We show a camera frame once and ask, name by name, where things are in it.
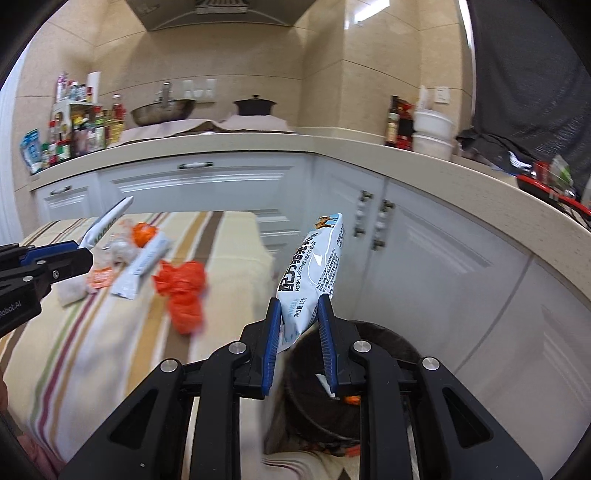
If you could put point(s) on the red dish rack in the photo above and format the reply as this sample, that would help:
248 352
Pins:
552 183

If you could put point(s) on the long white sachet packet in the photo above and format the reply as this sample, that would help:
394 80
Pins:
104 223

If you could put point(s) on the drawer handle centre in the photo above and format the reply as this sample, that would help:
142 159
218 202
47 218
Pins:
195 165

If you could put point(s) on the silver white sachet packet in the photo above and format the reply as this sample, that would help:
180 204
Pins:
128 282

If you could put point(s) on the striped tablecloth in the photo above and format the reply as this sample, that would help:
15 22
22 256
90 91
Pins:
65 371

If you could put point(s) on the dark grey hanging cloth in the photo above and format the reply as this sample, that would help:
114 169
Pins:
532 61

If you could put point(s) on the white blue snack bag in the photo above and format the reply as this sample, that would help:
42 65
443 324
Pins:
310 274

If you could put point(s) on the steel wok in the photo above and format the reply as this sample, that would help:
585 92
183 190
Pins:
165 109

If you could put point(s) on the white wall hook rack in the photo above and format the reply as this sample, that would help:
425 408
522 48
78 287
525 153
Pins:
201 91

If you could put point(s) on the black casserole pot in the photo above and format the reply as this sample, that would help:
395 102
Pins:
255 106

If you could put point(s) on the orange plastic wrapper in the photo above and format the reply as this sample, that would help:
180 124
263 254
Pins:
182 285

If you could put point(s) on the pink stove cover cloth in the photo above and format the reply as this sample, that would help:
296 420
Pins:
234 123

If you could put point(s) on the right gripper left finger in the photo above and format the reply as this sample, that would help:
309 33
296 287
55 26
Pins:
262 338

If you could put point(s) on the cabinet door handle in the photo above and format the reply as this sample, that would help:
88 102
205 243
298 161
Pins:
382 224
362 206

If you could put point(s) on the drawer handle left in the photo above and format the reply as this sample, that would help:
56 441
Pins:
61 190

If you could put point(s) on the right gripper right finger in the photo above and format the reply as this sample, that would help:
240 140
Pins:
342 347

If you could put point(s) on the range hood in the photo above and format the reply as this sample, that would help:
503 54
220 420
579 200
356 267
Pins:
164 14

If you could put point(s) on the white stacked bowls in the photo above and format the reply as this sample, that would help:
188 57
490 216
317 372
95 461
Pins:
433 134

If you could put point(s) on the right cabinet door handle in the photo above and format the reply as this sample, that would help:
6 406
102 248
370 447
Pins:
382 224

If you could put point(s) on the left cabinet door handle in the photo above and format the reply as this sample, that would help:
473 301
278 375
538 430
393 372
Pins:
362 206

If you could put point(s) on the white tissue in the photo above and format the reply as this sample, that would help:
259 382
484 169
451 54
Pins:
119 250

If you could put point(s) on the wall power socket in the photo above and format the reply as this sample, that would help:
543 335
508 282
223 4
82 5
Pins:
442 95

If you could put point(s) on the condiment rack with bottles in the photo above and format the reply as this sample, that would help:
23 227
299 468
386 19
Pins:
77 127

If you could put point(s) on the small orange wrapper ball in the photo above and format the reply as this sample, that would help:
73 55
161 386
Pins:
142 233

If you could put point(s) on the blue white packet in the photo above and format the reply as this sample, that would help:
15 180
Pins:
30 148

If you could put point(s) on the dark oil bottle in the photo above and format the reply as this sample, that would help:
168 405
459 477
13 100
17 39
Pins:
391 136

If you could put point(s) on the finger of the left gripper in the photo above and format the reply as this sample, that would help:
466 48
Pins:
80 263
50 253

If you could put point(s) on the drawer handle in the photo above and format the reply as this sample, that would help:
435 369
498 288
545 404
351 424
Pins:
195 165
61 190

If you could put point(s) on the small orange white packet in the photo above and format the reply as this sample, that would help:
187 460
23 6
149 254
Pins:
100 278

